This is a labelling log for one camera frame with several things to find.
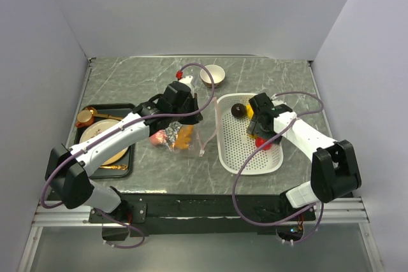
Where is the yellow lemon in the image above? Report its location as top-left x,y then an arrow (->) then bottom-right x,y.
246,104 -> 254,120

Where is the dark purple mangosteen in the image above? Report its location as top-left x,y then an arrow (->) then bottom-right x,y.
231,103 -> 247,118

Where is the orange ginger root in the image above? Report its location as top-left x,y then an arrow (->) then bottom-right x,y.
173,125 -> 194,150

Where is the clear zip top bag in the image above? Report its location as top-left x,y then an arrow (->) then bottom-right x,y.
149,96 -> 221,157

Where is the pink peach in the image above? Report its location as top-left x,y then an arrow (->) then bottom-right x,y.
149,130 -> 167,147

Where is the dark green avocado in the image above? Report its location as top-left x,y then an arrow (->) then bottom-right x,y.
165,122 -> 182,142

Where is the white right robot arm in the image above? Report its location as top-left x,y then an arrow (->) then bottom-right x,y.
248,93 -> 361,220

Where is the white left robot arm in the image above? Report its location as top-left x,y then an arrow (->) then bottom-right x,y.
46,76 -> 203,222

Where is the white perforated plastic basket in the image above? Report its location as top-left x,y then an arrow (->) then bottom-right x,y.
215,93 -> 284,176

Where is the white ceramic bowl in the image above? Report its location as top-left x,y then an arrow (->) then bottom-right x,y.
200,64 -> 226,88

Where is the black rectangular tray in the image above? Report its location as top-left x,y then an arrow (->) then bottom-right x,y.
74,103 -> 136,180

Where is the gold spoon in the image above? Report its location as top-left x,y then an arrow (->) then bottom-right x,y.
85,106 -> 123,121

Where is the gold fork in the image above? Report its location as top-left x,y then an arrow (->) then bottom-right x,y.
100,164 -> 128,171

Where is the small brown cup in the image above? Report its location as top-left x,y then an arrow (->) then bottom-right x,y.
75,110 -> 94,128

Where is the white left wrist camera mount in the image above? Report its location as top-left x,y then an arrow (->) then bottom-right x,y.
176,71 -> 194,92

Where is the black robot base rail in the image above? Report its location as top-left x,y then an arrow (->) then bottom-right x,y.
107,194 -> 300,236

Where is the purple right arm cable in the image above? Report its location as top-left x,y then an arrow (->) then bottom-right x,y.
231,90 -> 325,245

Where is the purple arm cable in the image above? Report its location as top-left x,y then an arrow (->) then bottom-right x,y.
231,90 -> 325,245
40,63 -> 216,250

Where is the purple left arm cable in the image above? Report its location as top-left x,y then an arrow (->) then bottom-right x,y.
40,63 -> 216,250

